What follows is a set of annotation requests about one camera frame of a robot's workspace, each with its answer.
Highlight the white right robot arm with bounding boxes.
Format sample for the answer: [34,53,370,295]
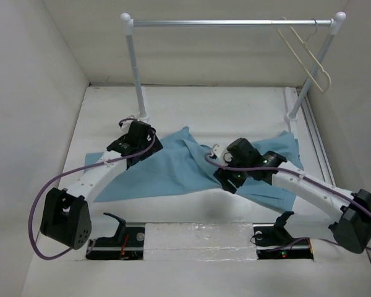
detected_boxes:
[205,138,371,254]

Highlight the cream plastic hanger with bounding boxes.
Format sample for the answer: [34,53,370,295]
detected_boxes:
[276,19,331,93]

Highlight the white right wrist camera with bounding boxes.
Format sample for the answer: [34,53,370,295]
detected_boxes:
[209,144,232,166]

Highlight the light blue trousers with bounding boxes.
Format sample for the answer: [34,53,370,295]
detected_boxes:
[93,126,304,211]

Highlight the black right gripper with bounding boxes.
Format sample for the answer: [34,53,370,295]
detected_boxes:
[214,152,250,193]

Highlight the white clothes rack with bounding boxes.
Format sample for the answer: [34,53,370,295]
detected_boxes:
[119,12,347,123]

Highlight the white foam block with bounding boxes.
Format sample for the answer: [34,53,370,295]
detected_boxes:
[143,222,257,262]

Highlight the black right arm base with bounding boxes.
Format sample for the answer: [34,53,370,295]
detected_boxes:
[250,211,314,260]

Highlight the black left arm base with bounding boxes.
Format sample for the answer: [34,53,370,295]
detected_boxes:
[85,212,146,260]

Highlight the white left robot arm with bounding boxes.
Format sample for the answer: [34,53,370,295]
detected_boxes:
[40,119,162,250]

